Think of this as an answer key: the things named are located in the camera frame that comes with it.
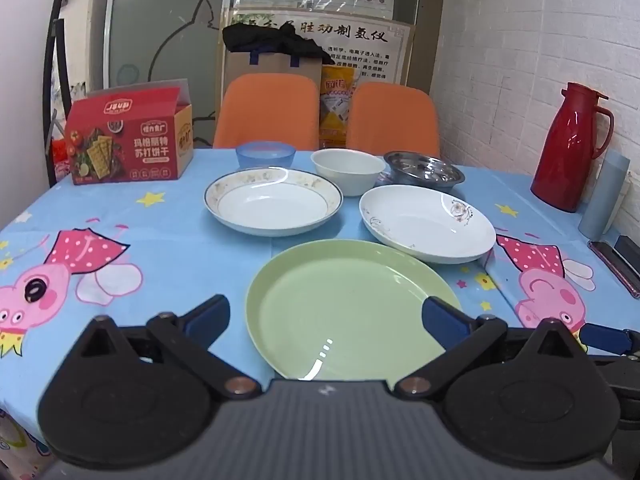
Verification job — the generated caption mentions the white bowl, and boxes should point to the white bowl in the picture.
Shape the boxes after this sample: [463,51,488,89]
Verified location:
[310,148,387,197]

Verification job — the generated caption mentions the white plate with flower print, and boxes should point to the white plate with flower print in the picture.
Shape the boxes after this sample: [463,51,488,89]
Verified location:
[359,184,497,265]

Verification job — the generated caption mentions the wall poster with large text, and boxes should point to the wall poster with large text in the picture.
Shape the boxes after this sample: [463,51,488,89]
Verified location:
[219,7,417,87]

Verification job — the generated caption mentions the black box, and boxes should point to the black box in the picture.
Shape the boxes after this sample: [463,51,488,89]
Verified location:
[613,234,640,282]

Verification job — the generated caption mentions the red cracker box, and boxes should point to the red cracker box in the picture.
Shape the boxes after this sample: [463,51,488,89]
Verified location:
[64,79,195,186]

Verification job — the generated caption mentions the blue plastic bowl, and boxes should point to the blue plastic bowl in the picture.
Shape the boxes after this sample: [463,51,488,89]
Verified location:
[235,141,297,171]

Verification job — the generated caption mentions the black curved metal frame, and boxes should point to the black curved metal frame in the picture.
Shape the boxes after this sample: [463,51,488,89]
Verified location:
[42,0,77,189]

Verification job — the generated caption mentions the brown paper bag blue handles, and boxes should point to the brown paper bag blue handles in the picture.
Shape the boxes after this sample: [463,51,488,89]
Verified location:
[222,50,323,92]

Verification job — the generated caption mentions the white plate with patterned rim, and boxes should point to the white plate with patterned rim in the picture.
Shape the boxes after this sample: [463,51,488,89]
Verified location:
[203,167,344,237]

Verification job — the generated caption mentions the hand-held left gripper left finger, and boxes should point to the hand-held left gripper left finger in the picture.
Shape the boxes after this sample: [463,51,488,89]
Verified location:
[75,294,263,401]

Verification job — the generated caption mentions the blue cartoon printed tablecloth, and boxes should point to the blue cartoon printed tablecloth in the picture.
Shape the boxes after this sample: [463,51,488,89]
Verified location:
[0,144,640,461]

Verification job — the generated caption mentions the yellow packet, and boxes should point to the yellow packet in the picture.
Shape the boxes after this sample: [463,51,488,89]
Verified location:
[319,65,357,149]

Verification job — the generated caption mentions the smartphone in clear case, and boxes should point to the smartphone in clear case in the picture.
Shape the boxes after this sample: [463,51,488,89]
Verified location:
[587,240,640,300]

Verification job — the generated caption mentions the steel bowl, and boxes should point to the steel bowl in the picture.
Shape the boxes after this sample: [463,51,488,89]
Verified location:
[383,150,466,191]

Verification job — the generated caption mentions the orange chair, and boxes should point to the orange chair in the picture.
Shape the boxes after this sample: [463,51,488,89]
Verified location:
[346,81,441,160]
[213,73,321,151]

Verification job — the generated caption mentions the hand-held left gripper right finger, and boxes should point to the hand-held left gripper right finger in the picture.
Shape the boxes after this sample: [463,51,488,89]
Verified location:
[394,296,587,401]

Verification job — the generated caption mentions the red thermos jug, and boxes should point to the red thermos jug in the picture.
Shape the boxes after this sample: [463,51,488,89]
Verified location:
[530,82,615,213]

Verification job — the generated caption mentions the grey-blue tumbler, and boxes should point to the grey-blue tumbler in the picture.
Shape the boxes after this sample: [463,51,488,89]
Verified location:
[578,149,632,241]

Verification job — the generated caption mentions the black cloth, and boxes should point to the black cloth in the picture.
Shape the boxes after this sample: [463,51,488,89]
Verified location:
[222,22,328,60]

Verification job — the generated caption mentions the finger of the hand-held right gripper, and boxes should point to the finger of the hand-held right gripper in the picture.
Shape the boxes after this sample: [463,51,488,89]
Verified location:
[581,323,640,358]

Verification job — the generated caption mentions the green plate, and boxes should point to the green plate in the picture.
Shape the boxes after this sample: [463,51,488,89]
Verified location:
[245,239,463,382]

